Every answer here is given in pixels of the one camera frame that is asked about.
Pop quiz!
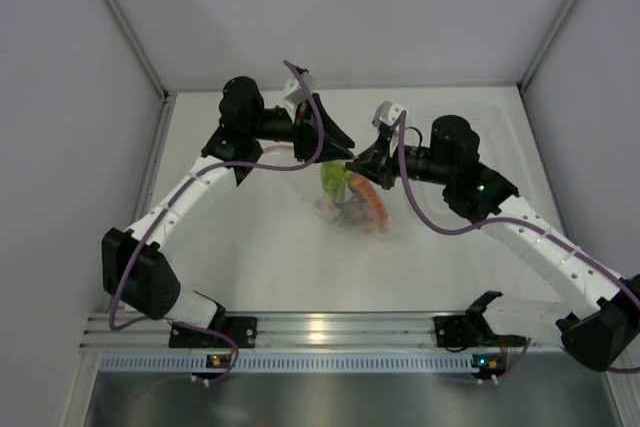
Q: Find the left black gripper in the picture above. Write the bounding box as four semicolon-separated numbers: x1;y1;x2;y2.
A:
247;92;354;164

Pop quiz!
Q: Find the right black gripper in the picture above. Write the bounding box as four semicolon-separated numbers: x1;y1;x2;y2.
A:
346;135;454;191

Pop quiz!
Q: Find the orange fake papaya slice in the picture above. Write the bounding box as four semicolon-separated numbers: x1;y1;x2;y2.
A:
349;173;389;234

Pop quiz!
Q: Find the green fake celery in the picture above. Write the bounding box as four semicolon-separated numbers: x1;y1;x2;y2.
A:
320;162;350;203

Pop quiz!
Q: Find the clear zip top bag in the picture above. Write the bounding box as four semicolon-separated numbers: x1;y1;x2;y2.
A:
282;161;409;241

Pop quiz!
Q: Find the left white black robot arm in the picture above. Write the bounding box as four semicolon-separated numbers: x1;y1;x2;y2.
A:
101;66;355;347

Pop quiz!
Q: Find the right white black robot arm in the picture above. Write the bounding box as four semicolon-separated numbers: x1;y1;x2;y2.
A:
346;113;639;372

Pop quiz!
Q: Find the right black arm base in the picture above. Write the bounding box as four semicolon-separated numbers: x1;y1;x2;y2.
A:
433;315;475;352

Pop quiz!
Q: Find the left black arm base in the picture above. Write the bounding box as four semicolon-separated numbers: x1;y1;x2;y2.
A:
168;315;258;349

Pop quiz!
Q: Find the grey fake fish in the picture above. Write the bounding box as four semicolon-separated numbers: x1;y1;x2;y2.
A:
333;195;372;228

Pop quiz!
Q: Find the white plastic basket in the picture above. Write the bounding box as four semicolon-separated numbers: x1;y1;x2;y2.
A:
395;99;536;201

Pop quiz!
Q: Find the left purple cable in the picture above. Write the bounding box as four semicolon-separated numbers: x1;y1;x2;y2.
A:
108;59;326;332

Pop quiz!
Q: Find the purple cable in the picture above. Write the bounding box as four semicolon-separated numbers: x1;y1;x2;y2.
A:
394;111;640;313
108;59;326;332

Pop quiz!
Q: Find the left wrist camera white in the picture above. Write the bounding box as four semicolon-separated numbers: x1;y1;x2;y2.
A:
281;67;314;118

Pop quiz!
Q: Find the aluminium mounting rail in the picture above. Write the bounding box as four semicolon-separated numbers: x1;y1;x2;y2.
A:
80;312;561;353

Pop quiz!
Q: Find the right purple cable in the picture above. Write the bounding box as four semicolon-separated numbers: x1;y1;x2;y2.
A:
394;111;640;313

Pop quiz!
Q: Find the grey slotted cable duct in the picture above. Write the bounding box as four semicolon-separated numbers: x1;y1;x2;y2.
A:
99;352;501;374

